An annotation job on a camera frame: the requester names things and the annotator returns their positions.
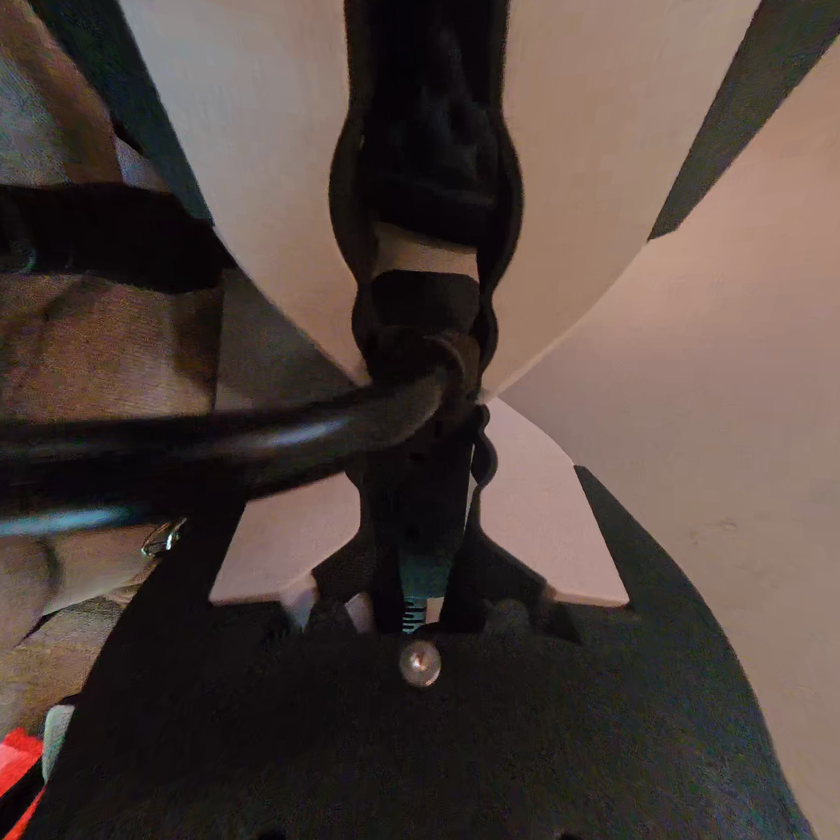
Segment person's zip jacket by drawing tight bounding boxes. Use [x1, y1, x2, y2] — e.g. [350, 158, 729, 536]
[0, 0, 225, 723]

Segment black power strip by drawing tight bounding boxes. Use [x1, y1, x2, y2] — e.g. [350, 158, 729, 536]
[357, 400, 478, 592]

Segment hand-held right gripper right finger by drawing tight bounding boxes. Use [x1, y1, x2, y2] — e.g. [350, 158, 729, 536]
[467, 395, 632, 609]

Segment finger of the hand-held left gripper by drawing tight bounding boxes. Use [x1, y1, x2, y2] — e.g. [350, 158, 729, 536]
[117, 0, 378, 388]
[478, 0, 767, 403]

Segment black power cable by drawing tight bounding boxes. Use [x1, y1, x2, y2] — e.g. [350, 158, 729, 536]
[0, 364, 455, 537]

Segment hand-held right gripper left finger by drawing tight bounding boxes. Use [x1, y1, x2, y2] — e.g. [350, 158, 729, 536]
[210, 474, 366, 605]

